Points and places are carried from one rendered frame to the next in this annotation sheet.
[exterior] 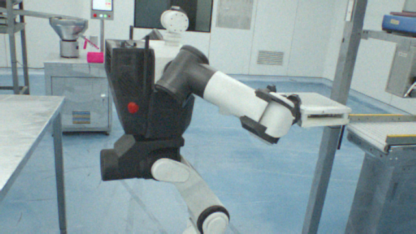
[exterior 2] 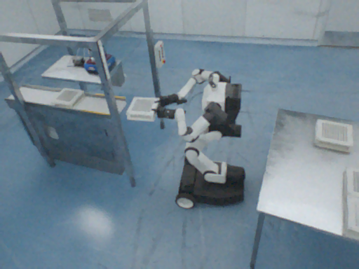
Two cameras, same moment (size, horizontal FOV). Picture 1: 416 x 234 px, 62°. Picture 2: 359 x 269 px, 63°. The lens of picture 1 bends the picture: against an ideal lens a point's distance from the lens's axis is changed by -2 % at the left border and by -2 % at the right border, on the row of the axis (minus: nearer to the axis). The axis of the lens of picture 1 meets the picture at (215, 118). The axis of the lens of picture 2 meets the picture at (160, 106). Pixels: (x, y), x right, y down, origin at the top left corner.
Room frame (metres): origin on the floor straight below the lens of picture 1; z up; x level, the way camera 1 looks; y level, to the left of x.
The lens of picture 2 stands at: (2.88, 1.12, 2.65)
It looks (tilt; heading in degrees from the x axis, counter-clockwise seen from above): 38 degrees down; 223
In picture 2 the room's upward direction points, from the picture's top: 8 degrees counter-clockwise
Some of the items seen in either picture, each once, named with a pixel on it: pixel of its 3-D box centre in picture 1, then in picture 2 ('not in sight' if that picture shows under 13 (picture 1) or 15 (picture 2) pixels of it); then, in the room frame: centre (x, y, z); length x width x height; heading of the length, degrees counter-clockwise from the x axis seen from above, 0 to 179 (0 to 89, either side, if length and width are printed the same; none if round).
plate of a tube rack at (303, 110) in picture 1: (310, 102); (143, 106); (1.46, -0.40, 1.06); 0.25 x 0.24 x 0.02; 25
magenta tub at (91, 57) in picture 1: (95, 57); not in sight; (3.37, 1.22, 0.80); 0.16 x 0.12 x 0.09; 109
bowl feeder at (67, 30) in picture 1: (75, 38); not in sight; (3.54, 1.48, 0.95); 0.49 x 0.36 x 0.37; 109
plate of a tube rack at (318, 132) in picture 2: not in sight; (334, 132); (0.85, 1.02, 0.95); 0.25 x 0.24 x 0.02; 13
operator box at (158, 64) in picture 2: not in sight; (159, 54); (0.66, -0.84, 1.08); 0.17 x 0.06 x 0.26; 18
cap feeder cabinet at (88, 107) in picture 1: (81, 93); not in sight; (3.50, 1.42, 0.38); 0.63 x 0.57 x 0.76; 109
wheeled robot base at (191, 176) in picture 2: not in sight; (212, 176); (1.21, 0.16, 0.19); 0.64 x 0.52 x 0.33; 115
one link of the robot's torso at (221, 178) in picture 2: not in sight; (215, 171); (1.19, 0.19, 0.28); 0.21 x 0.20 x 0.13; 115
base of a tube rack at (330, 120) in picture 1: (308, 113); (144, 110); (1.46, -0.40, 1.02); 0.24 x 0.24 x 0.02; 25
